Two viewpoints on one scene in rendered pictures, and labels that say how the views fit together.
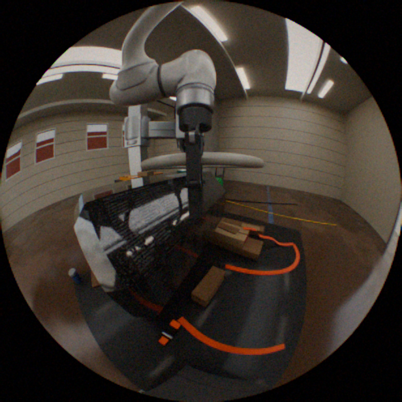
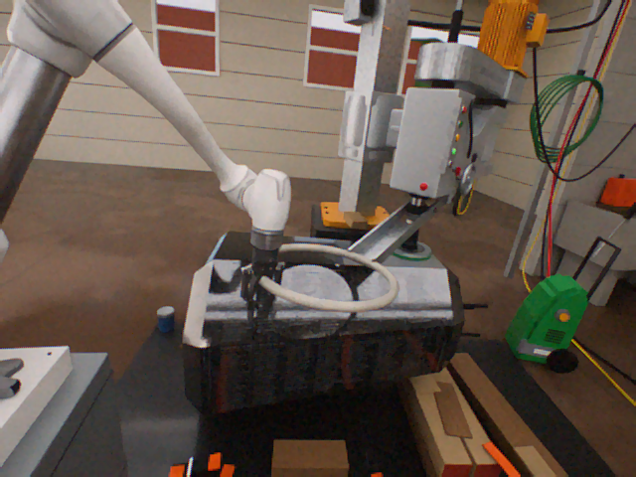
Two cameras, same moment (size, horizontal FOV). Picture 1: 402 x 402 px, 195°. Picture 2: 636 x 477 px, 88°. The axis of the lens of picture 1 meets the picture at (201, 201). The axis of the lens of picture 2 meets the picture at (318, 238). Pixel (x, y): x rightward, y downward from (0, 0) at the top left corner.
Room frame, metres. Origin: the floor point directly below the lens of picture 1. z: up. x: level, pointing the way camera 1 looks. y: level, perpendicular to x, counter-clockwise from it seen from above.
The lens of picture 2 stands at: (-0.17, -0.75, 1.41)
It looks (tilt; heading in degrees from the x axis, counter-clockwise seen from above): 21 degrees down; 50
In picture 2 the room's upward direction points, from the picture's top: 6 degrees clockwise
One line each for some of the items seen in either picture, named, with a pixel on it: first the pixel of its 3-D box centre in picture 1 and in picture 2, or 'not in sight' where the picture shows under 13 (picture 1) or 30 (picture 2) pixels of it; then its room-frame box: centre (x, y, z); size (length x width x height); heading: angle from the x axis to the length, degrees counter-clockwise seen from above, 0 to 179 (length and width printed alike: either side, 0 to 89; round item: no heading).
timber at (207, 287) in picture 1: (209, 285); (308, 463); (0.48, -0.06, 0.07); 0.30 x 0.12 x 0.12; 146
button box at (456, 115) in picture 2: not in sight; (453, 137); (1.09, 0.00, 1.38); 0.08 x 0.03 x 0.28; 11
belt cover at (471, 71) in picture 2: not in sight; (472, 82); (1.47, 0.19, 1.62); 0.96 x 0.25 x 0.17; 11
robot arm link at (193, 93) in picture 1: (194, 104); (267, 237); (0.28, 0.01, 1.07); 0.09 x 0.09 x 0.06
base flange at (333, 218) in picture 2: (139, 175); (356, 215); (1.47, 0.83, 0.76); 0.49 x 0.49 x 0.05; 55
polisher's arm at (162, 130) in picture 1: (152, 130); (399, 128); (1.57, 0.65, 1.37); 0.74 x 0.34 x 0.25; 118
